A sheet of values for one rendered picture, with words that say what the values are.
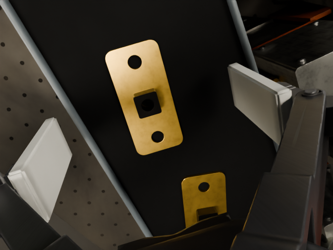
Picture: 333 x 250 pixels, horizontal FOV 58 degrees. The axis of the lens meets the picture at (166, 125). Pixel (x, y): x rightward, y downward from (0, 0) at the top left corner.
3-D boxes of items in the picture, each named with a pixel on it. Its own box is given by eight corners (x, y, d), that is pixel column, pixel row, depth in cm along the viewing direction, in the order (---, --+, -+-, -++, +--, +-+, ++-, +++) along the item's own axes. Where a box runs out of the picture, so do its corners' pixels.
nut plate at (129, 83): (184, 141, 24) (187, 148, 23) (138, 155, 24) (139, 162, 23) (155, 36, 21) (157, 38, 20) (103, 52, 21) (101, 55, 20)
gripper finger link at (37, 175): (50, 222, 14) (34, 227, 14) (73, 155, 21) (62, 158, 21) (22, 170, 13) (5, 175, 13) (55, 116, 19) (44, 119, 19)
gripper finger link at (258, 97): (276, 93, 13) (292, 88, 13) (226, 65, 20) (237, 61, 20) (283, 151, 14) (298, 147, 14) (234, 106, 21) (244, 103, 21)
